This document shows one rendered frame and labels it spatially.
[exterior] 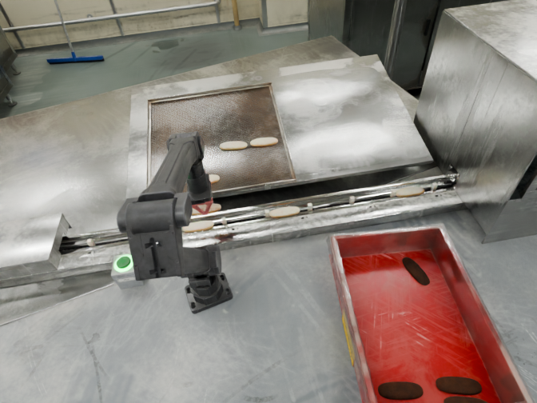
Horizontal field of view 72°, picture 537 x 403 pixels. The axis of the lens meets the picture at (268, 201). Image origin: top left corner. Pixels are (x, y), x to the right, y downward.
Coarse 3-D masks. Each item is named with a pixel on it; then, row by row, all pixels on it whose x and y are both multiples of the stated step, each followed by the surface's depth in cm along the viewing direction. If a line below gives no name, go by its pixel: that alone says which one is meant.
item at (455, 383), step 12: (384, 384) 85; (396, 384) 85; (408, 384) 85; (444, 384) 84; (456, 384) 84; (468, 384) 84; (384, 396) 84; (396, 396) 83; (408, 396) 83; (420, 396) 83; (456, 396) 83
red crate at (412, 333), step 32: (384, 256) 109; (416, 256) 109; (352, 288) 103; (384, 288) 102; (416, 288) 102; (448, 288) 101; (384, 320) 96; (416, 320) 96; (448, 320) 95; (384, 352) 91; (416, 352) 90; (448, 352) 90; (480, 384) 84
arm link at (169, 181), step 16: (176, 144) 86; (192, 144) 88; (176, 160) 77; (192, 160) 87; (160, 176) 69; (176, 176) 70; (144, 192) 64; (160, 192) 63; (176, 192) 67; (176, 208) 59; (192, 208) 65; (176, 224) 60
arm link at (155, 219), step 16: (128, 208) 59; (144, 208) 59; (160, 208) 59; (128, 224) 58; (144, 224) 58; (160, 224) 58; (128, 240) 58; (144, 240) 59; (160, 240) 59; (176, 240) 59; (144, 256) 59; (160, 256) 59; (176, 256) 59; (192, 256) 76; (208, 256) 91; (144, 272) 60; (160, 272) 61; (176, 272) 60; (192, 272) 77; (208, 272) 94
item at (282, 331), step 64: (256, 256) 113; (320, 256) 111; (512, 256) 107; (64, 320) 103; (128, 320) 101; (192, 320) 100; (256, 320) 99; (320, 320) 98; (512, 320) 94; (0, 384) 92; (64, 384) 91; (128, 384) 90; (192, 384) 89; (256, 384) 88; (320, 384) 87
